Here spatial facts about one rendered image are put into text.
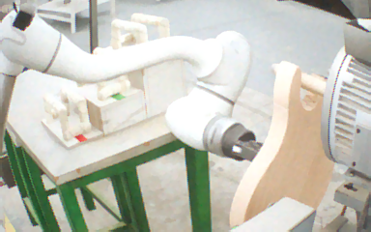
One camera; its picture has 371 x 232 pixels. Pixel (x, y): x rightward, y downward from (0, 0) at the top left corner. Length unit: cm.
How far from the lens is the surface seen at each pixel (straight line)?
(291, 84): 101
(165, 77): 173
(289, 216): 89
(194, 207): 187
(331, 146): 92
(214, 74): 133
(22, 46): 108
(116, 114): 166
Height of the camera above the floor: 165
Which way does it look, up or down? 24 degrees down
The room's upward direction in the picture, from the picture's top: 5 degrees counter-clockwise
